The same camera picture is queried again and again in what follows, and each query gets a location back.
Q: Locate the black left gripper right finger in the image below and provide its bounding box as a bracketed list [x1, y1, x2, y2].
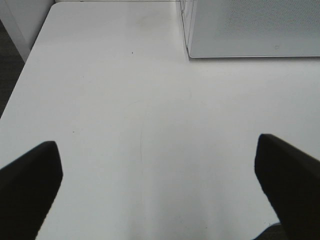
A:
[254, 133, 320, 240]

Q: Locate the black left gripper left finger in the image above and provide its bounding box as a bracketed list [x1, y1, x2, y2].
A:
[0, 141, 63, 240]

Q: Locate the white microwave door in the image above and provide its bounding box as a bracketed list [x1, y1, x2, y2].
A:
[191, 0, 320, 58]

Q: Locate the white microwave oven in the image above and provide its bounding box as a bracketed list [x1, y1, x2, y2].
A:
[178, 0, 198, 58]

